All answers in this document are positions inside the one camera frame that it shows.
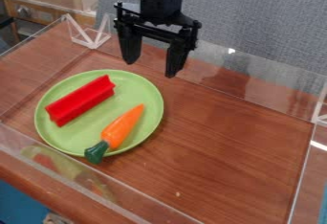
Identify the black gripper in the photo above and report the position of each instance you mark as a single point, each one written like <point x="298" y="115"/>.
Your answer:
<point x="157" y="19"/>

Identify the orange toy carrot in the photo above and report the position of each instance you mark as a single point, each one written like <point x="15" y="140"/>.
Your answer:
<point x="114" y="134"/>

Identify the green plate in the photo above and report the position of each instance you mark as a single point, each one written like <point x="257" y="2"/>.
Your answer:
<point x="82" y="132"/>

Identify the red toy block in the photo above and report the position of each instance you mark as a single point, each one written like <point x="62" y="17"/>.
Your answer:
<point x="81" y="100"/>

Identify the wooden cabinet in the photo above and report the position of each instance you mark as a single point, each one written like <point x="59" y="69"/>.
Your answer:
<point x="34" y="14"/>

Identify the clear acrylic enclosure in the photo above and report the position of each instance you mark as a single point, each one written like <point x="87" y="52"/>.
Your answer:
<point x="237" y="156"/>

